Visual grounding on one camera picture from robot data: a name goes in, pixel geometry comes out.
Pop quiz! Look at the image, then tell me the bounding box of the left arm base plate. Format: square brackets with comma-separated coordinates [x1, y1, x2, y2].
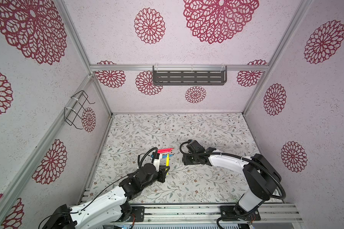
[117, 206, 145, 223]

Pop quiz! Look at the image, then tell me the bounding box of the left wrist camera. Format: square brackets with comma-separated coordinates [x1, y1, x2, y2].
[152, 153, 161, 172]

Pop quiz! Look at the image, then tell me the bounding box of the lower pink highlighter pen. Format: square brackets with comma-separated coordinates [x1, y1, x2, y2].
[158, 151, 172, 155]

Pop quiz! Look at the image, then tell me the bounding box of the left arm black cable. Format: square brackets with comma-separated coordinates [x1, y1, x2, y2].
[38, 147, 159, 229]

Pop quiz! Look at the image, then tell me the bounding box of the aluminium front rail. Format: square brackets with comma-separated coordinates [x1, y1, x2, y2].
[62, 204, 304, 227]

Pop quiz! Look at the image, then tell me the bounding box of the pink highlighter pen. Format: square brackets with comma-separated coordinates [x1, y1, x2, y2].
[158, 151, 172, 155]
[158, 148, 174, 151]

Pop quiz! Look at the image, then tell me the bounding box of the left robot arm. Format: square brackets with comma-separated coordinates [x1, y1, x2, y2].
[38, 163, 170, 229]

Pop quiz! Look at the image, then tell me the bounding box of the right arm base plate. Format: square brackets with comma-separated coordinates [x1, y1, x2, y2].
[219, 205, 261, 221]

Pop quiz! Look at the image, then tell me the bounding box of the grey slotted wall shelf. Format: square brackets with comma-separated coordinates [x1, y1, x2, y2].
[152, 66, 227, 86]

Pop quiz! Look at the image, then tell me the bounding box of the yellow highlighter pen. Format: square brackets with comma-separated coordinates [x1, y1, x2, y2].
[166, 154, 170, 167]

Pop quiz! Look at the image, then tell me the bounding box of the upper pink highlighter pen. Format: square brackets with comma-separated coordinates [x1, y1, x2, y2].
[158, 148, 174, 151]

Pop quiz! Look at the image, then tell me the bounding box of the black wire wall rack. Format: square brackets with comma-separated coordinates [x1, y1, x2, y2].
[63, 90, 95, 130]

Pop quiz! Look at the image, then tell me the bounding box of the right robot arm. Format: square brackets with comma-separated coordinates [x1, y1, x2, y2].
[179, 140, 286, 217]

